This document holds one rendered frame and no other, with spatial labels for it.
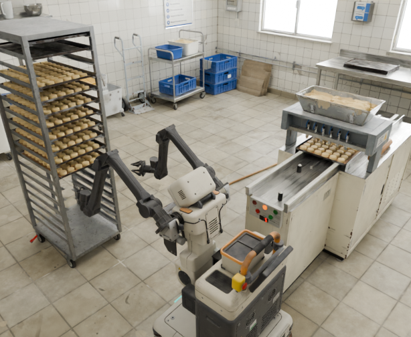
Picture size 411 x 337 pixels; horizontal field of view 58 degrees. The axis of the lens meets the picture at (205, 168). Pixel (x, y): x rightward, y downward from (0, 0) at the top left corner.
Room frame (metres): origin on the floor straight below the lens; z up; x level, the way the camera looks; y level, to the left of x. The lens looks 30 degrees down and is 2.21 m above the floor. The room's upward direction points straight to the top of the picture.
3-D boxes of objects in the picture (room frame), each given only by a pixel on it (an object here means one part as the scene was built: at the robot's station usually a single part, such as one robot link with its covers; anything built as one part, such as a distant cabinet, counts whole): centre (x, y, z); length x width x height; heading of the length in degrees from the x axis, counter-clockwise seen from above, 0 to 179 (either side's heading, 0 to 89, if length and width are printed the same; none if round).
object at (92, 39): (2.57, 0.75, 0.97); 0.03 x 0.03 x 1.70; 50
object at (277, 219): (1.97, -0.39, 0.77); 0.24 x 0.04 x 0.14; 48
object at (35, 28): (2.59, 1.13, 0.93); 0.64 x 0.51 x 1.78; 50
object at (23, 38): (2.22, 1.04, 0.97); 0.03 x 0.03 x 1.70; 50
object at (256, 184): (2.80, -0.94, 0.87); 2.01 x 0.03 x 0.07; 138
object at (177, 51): (6.13, 0.58, 0.87); 0.40 x 0.30 x 0.16; 49
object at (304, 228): (2.24, -0.63, 0.45); 0.70 x 0.34 x 0.90; 138
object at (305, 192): (2.61, -1.15, 0.87); 2.01 x 0.03 x 0.07; 138
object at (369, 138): (2.62, -0.97, 1.01); 0.72 x 0.33 x 0.34; 48
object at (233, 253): (1.47, -0.20, 0.87); 0.23 x 0.15 x 0.11; 140
